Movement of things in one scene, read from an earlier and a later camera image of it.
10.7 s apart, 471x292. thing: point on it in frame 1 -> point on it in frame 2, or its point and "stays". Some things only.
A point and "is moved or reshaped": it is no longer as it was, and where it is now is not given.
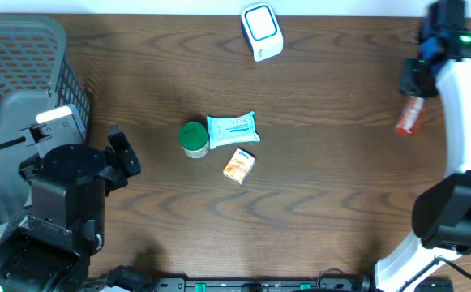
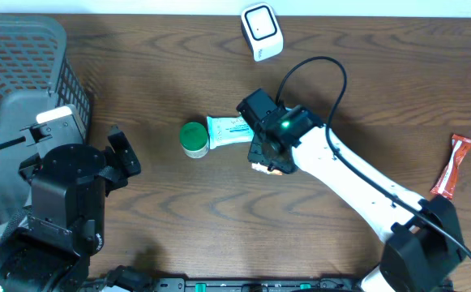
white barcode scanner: x=261 y=26 stays
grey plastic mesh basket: x=19 y=71 stays
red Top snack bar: x=410 y=118 is moved or reshaped
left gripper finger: x=125 y=152 stays
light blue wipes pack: x=231 y=130 stays
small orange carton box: x=240 y=165 -> x=257 y=165
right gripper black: x=410 y=83 -> x=254 y=153
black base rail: x=331 y=284 stays
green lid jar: x=194 y=138 stays
